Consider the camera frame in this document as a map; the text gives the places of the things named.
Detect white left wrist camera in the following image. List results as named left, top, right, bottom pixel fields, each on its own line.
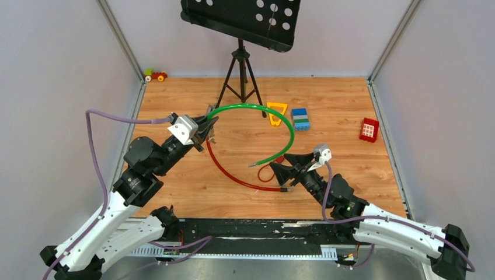
left=168, top=115, right=198, bottom=146

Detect blue green stacked blocks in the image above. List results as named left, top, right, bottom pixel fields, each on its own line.
left=291, top=108, right=311, bottom=131

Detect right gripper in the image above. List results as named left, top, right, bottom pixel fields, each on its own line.
left=269, top=154, right=330, bottom=210

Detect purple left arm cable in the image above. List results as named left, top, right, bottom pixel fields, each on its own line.
left=41, top=109, right=214, bottom=280

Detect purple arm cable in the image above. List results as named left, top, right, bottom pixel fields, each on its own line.
left=322, top=161, right=476, bottom=273
left=41, top=109, right=214, bottom=280

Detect black music stand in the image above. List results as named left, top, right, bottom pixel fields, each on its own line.
left=180, top=1, right=301, bottom=107

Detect red padlock with thin cable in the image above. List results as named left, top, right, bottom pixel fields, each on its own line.
left=257, top=156, right=285, bottom=183

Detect toy car red green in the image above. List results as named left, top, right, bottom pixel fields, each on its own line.
left=144, top=68, right=168, bottom=82

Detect thick red cable lock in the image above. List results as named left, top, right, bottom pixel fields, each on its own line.
left=204, top=102, right=295, bottom=193

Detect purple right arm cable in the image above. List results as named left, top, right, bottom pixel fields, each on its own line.
left=322, top=161, right=476, bottom=273

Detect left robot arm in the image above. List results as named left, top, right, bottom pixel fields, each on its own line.
left=40, top=114, right=218, bottom=279

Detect yellow triangular plastic piece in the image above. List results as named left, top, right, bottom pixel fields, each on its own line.
left=267, top=101, right=288, bottom=127

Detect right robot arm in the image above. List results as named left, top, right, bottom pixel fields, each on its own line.
left=269, top=153, right=476, bottom=279

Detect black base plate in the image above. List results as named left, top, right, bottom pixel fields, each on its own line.
left=158, top=218, right=357, bottom=256

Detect green cable lock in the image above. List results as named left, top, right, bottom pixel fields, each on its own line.
left=206, top=103, right=295, bottom=167

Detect red window block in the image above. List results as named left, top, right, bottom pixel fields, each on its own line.
left=359, top=118, right=379, bottom=143

